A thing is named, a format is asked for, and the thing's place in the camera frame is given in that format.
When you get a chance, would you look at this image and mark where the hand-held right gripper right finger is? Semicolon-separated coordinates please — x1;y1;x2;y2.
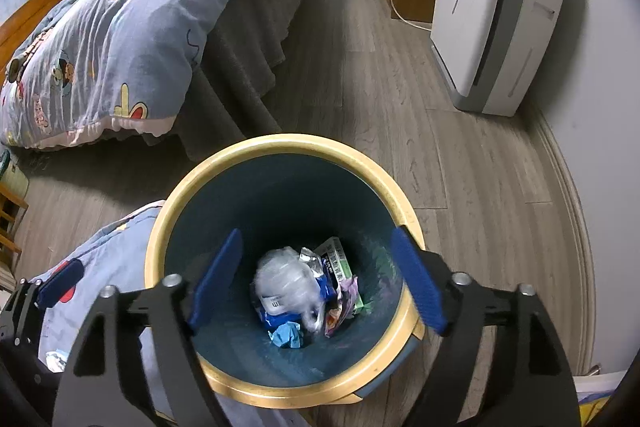
390;226;584;427

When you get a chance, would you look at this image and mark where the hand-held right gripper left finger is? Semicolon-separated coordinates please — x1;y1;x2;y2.
52;228;245;427

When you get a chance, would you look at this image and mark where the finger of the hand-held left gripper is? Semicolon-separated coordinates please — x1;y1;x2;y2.
0;258;85;349

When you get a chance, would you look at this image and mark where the pink plastic wrapper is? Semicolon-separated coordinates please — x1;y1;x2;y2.
325;276;362;339

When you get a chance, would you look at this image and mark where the clear plastic wrap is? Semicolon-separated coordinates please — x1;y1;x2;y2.
252;247;327;334

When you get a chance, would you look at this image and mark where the blue wet wipes packet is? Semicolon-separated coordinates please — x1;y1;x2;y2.
259;257;342;329

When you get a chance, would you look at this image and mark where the white medicine box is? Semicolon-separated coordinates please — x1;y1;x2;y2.
315;237;354;289

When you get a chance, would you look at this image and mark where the blue tissue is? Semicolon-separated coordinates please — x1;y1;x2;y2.
269;323;307;351

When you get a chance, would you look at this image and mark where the yellow rimmed teal trash bin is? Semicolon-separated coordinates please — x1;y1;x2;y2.
144;133;427;408

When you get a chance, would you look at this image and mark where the blue cartoon printed cushion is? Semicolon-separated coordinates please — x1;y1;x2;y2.
30;201;311;427

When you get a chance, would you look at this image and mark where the wooden chair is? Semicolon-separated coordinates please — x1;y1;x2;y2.
0;182;30;266

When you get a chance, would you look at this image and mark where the pale green small bin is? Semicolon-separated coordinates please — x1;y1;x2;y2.
0;150;27;198

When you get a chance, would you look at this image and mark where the colourful printed box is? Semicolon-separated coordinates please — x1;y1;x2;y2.
575;369;624;419

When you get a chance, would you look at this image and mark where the wooden bed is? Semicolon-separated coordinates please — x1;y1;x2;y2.
0;0;324;164

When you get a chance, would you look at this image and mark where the bed with cartoon duvet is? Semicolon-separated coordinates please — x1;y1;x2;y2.
0;0;277;151

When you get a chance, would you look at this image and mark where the white air purifier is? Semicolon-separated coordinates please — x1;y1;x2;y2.
430;0;572;118

